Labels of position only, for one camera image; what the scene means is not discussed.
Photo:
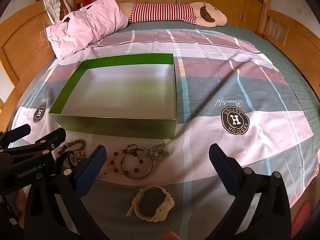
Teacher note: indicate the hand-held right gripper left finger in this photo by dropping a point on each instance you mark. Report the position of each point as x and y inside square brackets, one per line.
[88, 172]

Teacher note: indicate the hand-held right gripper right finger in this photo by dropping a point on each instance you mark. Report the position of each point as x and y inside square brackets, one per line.
[221, 160]

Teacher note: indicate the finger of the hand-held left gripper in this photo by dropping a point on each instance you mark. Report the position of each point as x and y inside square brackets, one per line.
[51, 137]
[15, 133]

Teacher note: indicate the black wristwatch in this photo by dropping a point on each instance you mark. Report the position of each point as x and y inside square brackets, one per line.
[72, 159]

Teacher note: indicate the silver metal bangle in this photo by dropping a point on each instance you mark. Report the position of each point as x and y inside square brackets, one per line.
[150, 168]

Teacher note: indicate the white plastic wristwatch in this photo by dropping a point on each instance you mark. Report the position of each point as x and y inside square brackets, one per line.
[152, 211]

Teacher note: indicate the green cardboard box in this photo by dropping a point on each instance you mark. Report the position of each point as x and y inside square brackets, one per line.
[125, 92]

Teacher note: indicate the wooden headboard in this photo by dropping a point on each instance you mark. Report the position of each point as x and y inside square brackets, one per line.
[22, 37]

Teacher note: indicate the red-orange object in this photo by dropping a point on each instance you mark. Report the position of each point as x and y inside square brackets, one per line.
[301, 216]

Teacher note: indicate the pink pillow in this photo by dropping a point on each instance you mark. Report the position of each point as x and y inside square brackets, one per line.
[92, 22]

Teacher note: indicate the white cloth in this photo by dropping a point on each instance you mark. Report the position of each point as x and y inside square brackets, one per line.
[52, 7]

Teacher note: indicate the wooden chair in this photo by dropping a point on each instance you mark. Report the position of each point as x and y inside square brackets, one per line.
[75, 3]

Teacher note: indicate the wooden footboard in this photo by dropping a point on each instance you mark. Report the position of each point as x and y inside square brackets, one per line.
[292, 35]

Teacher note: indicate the striped plush toy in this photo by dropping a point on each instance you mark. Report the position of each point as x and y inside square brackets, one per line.
[162, 12]

